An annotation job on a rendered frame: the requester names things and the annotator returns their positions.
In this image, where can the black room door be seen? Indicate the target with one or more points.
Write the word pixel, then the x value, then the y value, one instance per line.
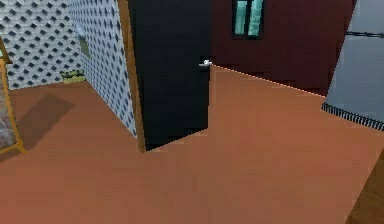
pixel 170 73

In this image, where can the black framed window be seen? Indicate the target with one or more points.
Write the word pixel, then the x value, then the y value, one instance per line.
pixel 248 18

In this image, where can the green low planter box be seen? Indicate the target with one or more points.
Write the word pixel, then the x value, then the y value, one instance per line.
pixel 73 76

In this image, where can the grey fridge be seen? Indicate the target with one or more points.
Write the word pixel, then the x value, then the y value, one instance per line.
pixel 360 73

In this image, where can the wooden framed easel board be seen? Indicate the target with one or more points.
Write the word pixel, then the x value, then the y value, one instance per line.
pixel 7 110

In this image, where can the dark brown wooden furniture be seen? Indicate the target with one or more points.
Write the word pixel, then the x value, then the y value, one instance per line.
pixel 370 196

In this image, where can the small green wall picture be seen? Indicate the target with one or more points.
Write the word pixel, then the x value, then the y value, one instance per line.
pixel 84 48

